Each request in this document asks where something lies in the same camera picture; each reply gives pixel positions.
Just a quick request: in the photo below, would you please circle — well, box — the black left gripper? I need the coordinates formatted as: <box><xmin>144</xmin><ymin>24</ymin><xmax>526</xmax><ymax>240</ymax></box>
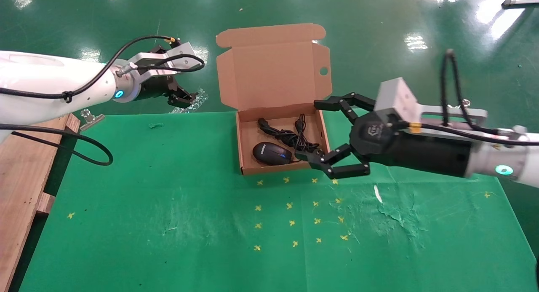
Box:
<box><xmin>140</xmin><ymin>72</ymin><xmax>199</xmax><ymax>109</ymax></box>

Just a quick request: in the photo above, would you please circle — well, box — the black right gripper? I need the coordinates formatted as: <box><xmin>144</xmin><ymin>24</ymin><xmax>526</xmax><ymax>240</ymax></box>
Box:
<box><xmin>294</xmin><ymin>92</ymin><xmax>471</xmax><ymax>180</ymax></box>

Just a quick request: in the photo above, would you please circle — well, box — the brown cardboard box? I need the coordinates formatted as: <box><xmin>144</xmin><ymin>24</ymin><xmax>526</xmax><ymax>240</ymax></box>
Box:
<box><xmin>216</xmin><ymin>23</ymin><xmax>333</xmax><ymax>176</ymax></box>

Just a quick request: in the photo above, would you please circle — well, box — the clear plastic wrapper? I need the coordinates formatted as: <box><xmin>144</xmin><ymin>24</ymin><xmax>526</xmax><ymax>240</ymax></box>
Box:
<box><xmin>170</xmin><ymin>88</ymin><xmax>209</xmax><ymax>115</ymax></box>

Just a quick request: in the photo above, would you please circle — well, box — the green table cloth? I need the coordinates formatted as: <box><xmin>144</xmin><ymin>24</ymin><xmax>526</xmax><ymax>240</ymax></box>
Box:
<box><xmin>19</xmin><ymin>109</ymin><xmax>539</xmax><ymax>292</ymax></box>

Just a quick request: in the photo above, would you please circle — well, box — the brown wooden board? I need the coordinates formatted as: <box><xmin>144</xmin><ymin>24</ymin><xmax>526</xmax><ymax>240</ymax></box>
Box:
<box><xmin>0</xmin><ymin>113</ymin><xmax>81</xmax><ymax>292</ymax></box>

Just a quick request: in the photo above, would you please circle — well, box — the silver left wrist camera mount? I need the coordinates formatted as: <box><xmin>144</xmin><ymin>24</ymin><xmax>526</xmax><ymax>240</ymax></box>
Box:
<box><xmin>125</xmin><ymin>42</ymin><xmax>199</xmax><ymax>80</ymax></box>

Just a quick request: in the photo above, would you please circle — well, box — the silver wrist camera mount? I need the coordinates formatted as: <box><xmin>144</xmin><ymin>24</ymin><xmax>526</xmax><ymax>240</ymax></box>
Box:
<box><xmin>125</xmin><ymin>42</ymin><xmax>199</xmax><ymax>80</ymax></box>
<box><xmin>374</xmin><ymin>78</ymin><xmax>488</xmax><ymax>126</ymax></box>

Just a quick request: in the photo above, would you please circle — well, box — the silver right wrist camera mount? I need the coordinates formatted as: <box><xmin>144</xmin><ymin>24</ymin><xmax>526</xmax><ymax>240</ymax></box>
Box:
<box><xmin>374</xmin><ymin>78</ymin><xmax>488</xmax><ymax>126</ymax></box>

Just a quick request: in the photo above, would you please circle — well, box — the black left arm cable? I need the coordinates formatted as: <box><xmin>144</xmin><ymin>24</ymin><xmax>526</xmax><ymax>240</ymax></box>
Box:
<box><xmin>0</xmin><ymin>35</ymin><xmax>206</xmax><ymax>104</ymax></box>
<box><xmin>0</xmin><ymin>124</ymin><xmax>114</xmax><ymax>166</ymax></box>

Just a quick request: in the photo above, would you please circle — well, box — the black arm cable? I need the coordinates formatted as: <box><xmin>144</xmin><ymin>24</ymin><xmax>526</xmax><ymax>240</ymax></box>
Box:
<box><xmin>0</xmin><ymin>124</ymin><xmax>114</xmax><ymax>166</ymax></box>
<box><xmin>0</xmin><ymin>35</ymin><xmax>206</xmax><ymax>104</ymax></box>
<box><xmin>394</xmin><ymin>49</ymin><xmax>539</xmax><ymax>147</ymax></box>

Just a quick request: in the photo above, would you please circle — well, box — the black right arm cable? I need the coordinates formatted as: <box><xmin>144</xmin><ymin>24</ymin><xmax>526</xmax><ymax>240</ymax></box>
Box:
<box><xmin>394</xmin><ymin>49</ymin><xmax>539</xmax><ymax>147</ymax></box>

